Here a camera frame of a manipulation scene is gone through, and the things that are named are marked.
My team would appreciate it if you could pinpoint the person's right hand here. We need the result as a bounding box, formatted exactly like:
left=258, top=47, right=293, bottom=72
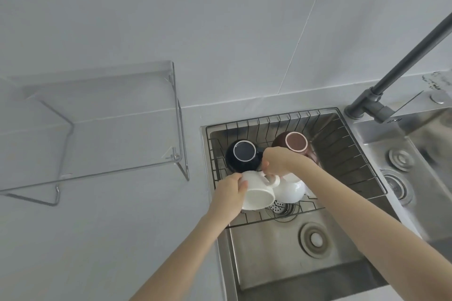
left=261, top=147, right=305, bottom=177

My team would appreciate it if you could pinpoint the person's left hand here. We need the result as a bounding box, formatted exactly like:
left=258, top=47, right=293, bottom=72
left=210, top=172, right=250, bottom=222

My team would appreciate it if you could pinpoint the small round metal drain cover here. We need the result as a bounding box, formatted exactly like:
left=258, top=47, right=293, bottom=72
left=388, top=148, right=416, bottom=172

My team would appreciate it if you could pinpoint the brown ceramic cup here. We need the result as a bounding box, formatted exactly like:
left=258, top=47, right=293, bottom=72
left=271, top=131, right=320, bottom=167

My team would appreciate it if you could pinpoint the metal wire dish basket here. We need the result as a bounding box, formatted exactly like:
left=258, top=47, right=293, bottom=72
left=206, top=108, right=389, bottom=229

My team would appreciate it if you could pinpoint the grey kitchen faucet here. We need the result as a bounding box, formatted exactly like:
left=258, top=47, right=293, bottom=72
left=344, top=11, right=452, bottom=124

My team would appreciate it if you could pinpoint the dark blue ceramic cup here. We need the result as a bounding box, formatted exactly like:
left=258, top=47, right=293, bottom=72
left=225, top=140, right=265, bottom=173

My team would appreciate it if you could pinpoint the perforated metal drain strainer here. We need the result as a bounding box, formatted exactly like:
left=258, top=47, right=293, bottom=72
left=267, top=200, right=297, bottom=222

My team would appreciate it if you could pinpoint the large round sink drain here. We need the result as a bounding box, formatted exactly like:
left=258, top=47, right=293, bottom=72
left=379, top=169, right=414, bottom=207

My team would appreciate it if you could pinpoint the clear acrylic shelf rack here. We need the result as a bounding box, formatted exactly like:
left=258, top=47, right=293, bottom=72
left=0, top=60, right=190, bottom=207

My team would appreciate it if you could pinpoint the stainless steel sink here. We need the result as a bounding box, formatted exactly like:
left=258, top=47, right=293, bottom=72
left=201, top=101, right=452, bottom=301

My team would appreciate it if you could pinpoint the person's left forearm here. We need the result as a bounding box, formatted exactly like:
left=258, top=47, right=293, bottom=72
left=130, top=210, right=234, bottom=301

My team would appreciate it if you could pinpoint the person's right forearm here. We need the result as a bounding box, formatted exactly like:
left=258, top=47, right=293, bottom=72
left=288, top=156, right=452, bottom=301

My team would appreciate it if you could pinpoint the white ceramic cup with handle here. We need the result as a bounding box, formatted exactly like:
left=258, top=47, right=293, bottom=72
left=241, top=170, right=281, bottom=212

